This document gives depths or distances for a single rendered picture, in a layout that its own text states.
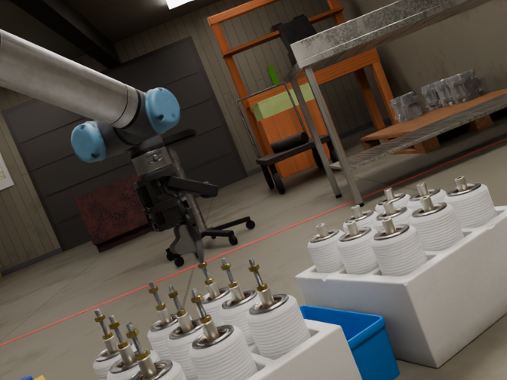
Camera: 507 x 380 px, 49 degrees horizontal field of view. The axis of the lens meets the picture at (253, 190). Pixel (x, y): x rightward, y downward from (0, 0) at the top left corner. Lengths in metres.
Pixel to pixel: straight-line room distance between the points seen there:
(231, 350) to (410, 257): 0.41
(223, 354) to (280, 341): 0.11
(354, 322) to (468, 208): 0.35
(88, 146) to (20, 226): 8.35
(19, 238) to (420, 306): 8.60
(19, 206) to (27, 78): 8.51
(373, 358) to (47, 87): 0.75
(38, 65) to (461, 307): 0.88
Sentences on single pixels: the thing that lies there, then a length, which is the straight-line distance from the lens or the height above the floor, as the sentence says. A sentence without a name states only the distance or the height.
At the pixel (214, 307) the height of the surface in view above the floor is 0.24.
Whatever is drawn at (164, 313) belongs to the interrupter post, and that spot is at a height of 0.27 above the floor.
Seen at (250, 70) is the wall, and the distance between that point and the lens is 8.84.
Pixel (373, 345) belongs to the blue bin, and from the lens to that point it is 1.12.
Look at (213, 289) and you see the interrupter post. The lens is 1.20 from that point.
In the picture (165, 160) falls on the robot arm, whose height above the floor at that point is 0.56.
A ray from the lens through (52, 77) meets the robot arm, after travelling 0.88.
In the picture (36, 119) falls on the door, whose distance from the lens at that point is 9.17.
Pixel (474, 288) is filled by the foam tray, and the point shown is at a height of 0.09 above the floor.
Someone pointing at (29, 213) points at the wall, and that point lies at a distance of 9.31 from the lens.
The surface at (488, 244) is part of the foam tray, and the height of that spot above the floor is 0.15.
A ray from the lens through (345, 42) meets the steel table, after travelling 2.88.
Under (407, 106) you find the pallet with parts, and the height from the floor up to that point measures 0.29.
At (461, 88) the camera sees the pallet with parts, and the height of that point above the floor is 0.28.
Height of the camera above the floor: 0.53
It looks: 5 degrees down
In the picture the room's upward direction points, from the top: 22 degrees counter-clockwise
